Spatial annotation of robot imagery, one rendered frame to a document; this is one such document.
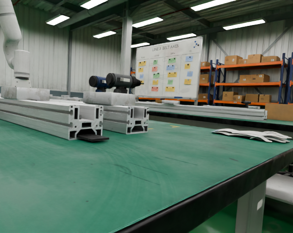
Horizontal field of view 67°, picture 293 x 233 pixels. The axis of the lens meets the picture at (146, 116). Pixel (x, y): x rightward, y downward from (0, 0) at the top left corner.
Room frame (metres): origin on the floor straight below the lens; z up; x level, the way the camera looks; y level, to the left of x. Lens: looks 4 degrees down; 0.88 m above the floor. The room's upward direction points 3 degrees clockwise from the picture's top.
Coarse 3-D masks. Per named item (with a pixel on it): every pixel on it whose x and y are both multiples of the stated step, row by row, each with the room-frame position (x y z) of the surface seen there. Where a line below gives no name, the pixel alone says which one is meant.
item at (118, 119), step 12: (108, 108) 0.72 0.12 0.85; (120, 108) 0.69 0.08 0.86; (132, 108) 0.68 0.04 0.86; (144, 108) 0.72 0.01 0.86; (108, 120) 0.74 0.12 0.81; (120, 120) 0.68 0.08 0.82; (132, 120) 0.68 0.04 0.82; (144, 120) 0.73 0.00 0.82; (120, 132) 0.68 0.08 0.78; (132, 132) 0.69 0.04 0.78; (144, 132) 0.73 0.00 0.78
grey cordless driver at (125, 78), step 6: (108, 78) 0.98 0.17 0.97; (114, 78) 0.97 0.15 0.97; (120, 78) 0.99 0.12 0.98; (126, 78) 1.01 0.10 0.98; (132, 78) 1.04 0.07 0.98; (108, 84) 0.98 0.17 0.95; (114, 84) 0.98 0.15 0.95; (120, 84) 0.99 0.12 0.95; (126, 84) 1.01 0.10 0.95; (132, 84) 1.04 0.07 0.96; (138, 84) 1.07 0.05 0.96; (114, 90) 1.00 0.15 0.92; (120, 90) 1.00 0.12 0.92; (126, 90) 1.04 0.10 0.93
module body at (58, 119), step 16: (0, 96) 1.09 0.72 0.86; (0, 112) 0.85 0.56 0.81; (16, 112) 0.74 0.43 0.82; (32, 112) 0.66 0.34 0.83; (48, 112) 0.59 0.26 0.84; (64, 112) 0.56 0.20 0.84; (80, 112) 0.62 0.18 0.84; (96, 112) 0.59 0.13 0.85; (32, 128) 0.65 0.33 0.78; (48, 128) 0.59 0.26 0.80; (64, 128) 0.53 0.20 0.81; (80, 128) 0.55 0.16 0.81; (96, 128) 0.58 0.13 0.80
